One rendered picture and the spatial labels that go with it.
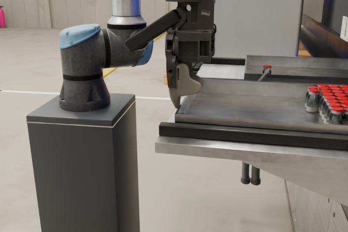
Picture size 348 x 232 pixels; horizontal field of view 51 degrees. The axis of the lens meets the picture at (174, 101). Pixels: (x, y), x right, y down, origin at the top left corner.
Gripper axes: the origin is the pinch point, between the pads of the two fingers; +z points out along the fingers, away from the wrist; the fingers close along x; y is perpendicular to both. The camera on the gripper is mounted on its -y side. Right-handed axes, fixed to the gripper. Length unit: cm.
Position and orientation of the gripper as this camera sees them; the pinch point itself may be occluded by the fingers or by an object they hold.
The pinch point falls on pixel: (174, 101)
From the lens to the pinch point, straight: 70.3
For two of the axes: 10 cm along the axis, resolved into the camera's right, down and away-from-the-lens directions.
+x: 2.0, -3.0, 9.3
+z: 0.0, 9.5, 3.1
